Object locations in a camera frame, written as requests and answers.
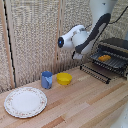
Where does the black toaster oven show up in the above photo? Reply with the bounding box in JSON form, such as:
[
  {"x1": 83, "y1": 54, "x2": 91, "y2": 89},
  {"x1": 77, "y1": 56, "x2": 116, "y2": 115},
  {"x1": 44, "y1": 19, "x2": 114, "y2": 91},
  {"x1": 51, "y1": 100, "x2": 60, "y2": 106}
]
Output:
[{"x1": 89, "y1": 37, "x2": 128, "y2": 80}]

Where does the black cable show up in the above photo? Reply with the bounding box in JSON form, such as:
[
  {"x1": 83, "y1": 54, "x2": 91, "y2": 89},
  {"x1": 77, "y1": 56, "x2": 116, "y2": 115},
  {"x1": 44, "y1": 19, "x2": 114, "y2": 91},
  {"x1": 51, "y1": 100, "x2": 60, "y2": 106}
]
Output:
[{"x1": 109, "y1": 13, "x2": 128, "y2": 26}]

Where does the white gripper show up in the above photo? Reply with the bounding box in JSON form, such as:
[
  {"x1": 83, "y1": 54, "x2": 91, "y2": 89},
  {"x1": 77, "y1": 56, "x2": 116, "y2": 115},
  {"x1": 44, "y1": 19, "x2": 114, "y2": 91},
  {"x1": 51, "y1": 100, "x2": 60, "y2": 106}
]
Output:
[{"x1": 72, "y1": 50, "x2": 84, "y2": 61}]

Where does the blue cup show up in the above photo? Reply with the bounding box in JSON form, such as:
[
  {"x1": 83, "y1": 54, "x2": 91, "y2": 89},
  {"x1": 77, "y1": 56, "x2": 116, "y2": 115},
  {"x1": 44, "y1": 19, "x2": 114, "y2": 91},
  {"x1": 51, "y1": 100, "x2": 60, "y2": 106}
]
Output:
[{"x1": 40, "y1": 70, "x2": 54, "y2": 90}]

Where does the yellow bowl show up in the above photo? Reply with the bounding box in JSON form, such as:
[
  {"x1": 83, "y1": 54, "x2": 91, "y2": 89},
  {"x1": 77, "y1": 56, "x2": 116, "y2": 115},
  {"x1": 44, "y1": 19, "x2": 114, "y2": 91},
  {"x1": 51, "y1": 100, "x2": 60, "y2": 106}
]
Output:
[{"x1": 55, "y1": 72, "x2": 73, "y2": 86}]

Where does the woven folding screen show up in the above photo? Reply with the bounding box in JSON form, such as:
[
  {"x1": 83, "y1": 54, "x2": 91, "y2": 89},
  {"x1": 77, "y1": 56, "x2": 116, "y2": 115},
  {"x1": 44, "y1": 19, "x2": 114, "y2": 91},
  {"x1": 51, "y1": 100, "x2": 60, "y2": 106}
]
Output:
[{"x1": 0, "y1": 0, "x2": 128, "y2": 94}]

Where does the orange bread piece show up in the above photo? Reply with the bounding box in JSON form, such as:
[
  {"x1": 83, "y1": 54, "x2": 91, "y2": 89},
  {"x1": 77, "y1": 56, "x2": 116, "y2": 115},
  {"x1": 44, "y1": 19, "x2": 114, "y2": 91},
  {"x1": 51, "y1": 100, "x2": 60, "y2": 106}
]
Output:
[{"x1": 97, "y1": 54, "x2": 112, "y2": 63}]

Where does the white floral rimmed plate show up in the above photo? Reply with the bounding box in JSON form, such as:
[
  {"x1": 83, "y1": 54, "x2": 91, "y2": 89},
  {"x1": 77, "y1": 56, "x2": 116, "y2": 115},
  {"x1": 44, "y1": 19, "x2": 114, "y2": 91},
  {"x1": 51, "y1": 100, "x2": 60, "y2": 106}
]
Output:
[{"x1": 3, "y1": 86, "x2": 48, "y2": 119}]

